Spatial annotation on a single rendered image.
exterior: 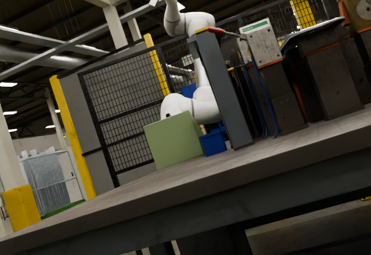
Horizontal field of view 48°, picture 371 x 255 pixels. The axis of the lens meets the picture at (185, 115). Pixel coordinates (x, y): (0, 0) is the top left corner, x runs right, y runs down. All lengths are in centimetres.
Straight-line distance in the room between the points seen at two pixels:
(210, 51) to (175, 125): 80
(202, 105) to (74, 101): 263
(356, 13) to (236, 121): 53
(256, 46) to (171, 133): 97
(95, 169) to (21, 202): 468
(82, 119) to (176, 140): 263
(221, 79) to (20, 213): 808
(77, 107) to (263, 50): 357
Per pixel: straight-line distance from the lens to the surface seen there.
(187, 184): 90
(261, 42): 144
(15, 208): 940
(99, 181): 476
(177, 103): 240
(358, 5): 153
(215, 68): 152
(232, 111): 151
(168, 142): 227
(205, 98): 242
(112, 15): 694
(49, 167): 1249
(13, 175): 939
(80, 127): 480
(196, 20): 270
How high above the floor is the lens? 77
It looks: 4 degrees up
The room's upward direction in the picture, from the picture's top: 19 degrees counter-clockwise
